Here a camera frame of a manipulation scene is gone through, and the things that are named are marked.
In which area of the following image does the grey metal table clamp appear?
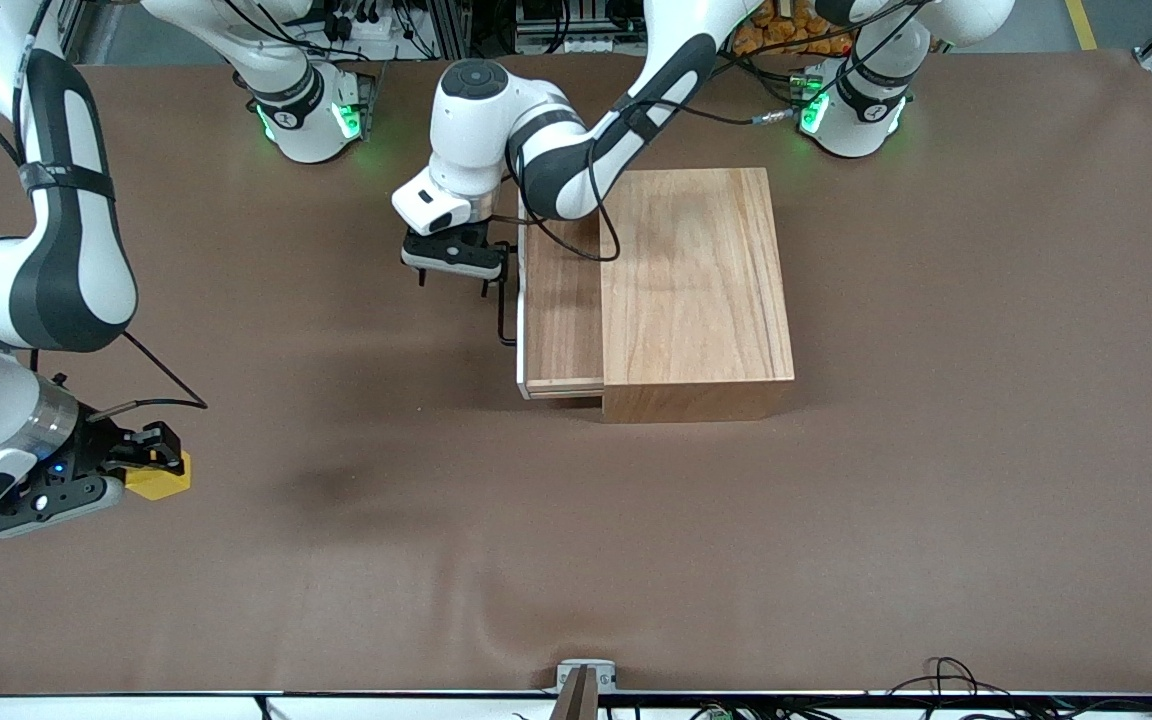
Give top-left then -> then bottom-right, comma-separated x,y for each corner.
551,658 -> 617,720

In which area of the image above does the yellow wooden block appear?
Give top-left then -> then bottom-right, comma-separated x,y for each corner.
124,450 -> 193,501

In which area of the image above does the silver electronics box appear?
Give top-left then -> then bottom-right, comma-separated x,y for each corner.
516,0 -> 637,56

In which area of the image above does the wooden drawer with black handle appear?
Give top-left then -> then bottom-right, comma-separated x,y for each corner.
496,215 -> 605,401

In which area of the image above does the black cable bundle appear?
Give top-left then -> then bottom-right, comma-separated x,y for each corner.
886,657 -> 1152,720

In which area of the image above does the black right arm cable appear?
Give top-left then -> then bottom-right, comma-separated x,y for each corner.
0,0 -> 209,413

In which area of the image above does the bag of orange objects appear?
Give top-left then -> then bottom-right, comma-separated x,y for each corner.
733,0 -> 852,56

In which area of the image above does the white power strip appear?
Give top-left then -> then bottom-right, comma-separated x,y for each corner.
321,0 -> 417,51

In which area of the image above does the wooden cabinet box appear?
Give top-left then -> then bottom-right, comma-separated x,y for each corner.
598,167 -> 797,424

